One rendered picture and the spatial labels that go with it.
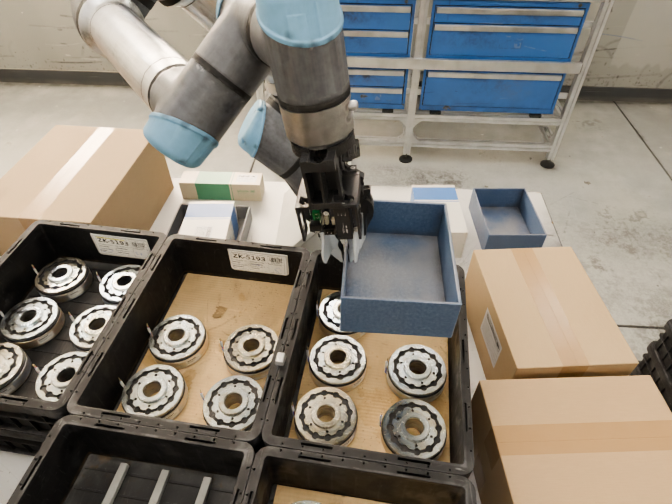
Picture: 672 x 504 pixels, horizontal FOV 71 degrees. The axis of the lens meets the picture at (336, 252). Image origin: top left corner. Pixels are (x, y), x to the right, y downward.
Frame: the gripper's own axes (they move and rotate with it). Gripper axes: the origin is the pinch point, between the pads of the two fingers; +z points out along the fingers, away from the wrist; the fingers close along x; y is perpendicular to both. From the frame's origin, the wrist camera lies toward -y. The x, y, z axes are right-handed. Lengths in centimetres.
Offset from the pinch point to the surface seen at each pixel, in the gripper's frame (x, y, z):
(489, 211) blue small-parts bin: 31, -63, 47
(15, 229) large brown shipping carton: -81, -26, 15
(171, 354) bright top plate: -34.3, 2.9, 21.7
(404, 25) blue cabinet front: 8, -195, 38
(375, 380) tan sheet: 1.8, 3.0, 29.7
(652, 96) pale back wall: 177, -284, 135
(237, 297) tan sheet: -27.2, -13.7, 25.6
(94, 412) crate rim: -37.9, 18.1, 13.9
